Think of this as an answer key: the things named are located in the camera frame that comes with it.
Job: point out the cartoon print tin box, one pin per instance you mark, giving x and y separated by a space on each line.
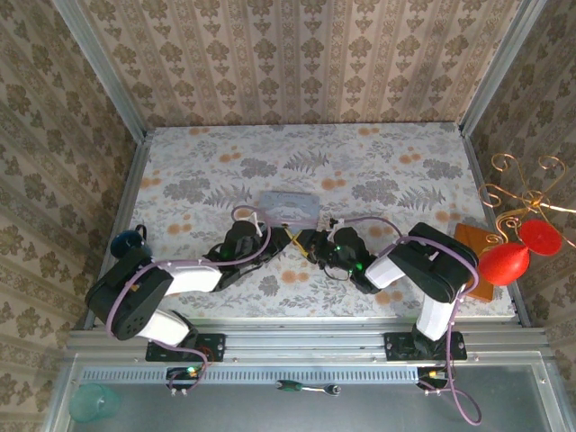
288 204

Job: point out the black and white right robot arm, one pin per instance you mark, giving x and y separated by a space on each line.
436 265

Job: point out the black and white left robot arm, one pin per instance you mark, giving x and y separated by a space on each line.
135 310

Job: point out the floral patterned table cover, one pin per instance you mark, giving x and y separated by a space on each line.
315 148

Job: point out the round cup with leaf print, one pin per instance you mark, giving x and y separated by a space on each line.
126 245

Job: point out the orange wooden block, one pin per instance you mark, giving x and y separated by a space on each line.
470 238

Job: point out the red hourglass shaped object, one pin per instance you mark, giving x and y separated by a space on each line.
504 265

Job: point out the grey metal lower tray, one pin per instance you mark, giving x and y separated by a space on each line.
270 414

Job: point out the teal plastic cup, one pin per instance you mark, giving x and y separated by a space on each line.
92 405

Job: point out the aluminium front rail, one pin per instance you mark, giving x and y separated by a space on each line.
306 342

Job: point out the aluminium rail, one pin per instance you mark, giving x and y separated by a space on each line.
306 342
477 180
135 180

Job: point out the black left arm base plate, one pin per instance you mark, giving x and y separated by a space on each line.
211 346

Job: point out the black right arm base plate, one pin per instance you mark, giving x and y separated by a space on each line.
396 346

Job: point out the aluminium left side rail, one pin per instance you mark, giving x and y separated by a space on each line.
135 180

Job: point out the aluminium right side rail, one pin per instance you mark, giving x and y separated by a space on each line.
477 180

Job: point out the aluminium left corner post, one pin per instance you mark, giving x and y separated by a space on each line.
104 67

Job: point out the aluminium corner post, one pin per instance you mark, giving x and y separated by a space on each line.
497 67
104 67

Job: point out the aluminium right corner post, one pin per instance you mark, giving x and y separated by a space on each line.
497 67

